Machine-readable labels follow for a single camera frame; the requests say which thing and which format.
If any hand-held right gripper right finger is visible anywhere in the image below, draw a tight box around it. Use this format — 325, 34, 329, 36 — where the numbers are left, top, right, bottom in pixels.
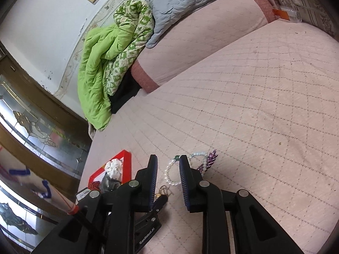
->
179, 155, 305, 254

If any pearl bead bracelet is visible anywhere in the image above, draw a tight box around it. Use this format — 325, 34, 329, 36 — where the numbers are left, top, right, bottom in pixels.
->
164, 151, 207, 187

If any grey quilted pillow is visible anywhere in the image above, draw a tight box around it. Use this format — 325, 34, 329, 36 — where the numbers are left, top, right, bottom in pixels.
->
129, 0, 263, 48

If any grey sheer scrunchie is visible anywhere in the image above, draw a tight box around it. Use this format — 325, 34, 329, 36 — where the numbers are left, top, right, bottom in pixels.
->
100, 173, 121, 193

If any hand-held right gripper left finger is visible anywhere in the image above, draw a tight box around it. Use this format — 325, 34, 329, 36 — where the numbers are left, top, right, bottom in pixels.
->
32, 155, 159, 254

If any dark cloth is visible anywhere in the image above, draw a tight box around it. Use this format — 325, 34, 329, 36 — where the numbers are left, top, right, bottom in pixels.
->
109, 70, 141, 114

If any green quilt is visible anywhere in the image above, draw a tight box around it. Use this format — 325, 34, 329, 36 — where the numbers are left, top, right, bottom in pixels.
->
78, 0, 155, 131

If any red shallow cardboard box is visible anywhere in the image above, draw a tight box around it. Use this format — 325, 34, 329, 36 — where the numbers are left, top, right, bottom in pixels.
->
89, 150, 132, 191

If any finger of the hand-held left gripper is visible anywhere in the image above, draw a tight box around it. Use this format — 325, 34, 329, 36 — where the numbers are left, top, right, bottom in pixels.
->
153, 194, 169, 213

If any white paper roll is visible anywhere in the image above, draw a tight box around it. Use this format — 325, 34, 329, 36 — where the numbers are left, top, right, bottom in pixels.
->
0, 145, 80, 216

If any white dotted scrunchie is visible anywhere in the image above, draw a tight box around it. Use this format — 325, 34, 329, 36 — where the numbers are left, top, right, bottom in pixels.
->
104, 158, 124, 180

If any striped floral sofa backrest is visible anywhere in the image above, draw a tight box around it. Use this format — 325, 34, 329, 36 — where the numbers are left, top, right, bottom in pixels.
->
267, 0, 339, 43

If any pink bolster cushion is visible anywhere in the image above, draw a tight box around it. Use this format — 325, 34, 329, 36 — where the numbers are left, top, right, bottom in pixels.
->
131, 0, 277, 94

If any stained glass wooden door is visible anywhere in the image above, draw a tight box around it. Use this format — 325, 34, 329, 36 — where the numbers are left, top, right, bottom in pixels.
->
0, 40, 92, 254

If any clear plastic bottle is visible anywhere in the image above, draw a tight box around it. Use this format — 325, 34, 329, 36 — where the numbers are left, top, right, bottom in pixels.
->
272, 4, 302, 23

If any purple bead ornament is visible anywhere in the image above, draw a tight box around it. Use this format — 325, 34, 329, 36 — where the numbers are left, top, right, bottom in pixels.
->
196, 149, 219, 174

